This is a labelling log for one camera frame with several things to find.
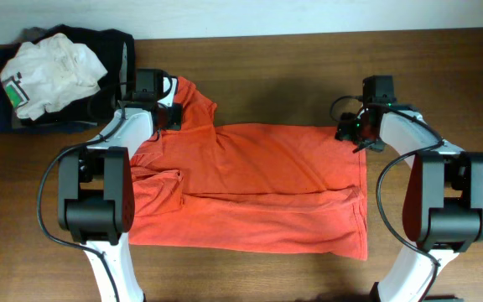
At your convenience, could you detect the white t-shirt with green print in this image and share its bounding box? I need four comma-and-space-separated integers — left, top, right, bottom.
0, 33, 107, 121

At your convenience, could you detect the dark navy folded garment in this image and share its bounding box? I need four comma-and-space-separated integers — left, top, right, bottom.
0, 83, 98, 134

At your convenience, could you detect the left black cable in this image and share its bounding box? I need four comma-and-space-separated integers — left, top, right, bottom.
36, 75, 175, 302

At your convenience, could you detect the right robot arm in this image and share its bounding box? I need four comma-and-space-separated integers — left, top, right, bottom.
335, 75, 483, 302

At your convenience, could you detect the red orange t-shirt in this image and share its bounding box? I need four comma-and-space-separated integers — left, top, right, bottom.
129, 79, 368, 260

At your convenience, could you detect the right black cable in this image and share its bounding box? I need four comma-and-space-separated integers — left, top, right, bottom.
329, 95, 446, 302

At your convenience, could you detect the black cable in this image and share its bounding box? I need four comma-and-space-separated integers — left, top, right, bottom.
329, 95, 446, 302
36, 75, 175, 302

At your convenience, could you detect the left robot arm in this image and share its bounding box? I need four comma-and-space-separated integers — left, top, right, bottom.
57, 69, 182, 301

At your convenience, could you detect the black folded garment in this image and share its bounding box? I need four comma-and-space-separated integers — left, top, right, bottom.
0, 25, 136, 122

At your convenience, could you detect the grey folded garment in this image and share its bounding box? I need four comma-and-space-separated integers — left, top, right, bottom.
14, 27, 49, 44

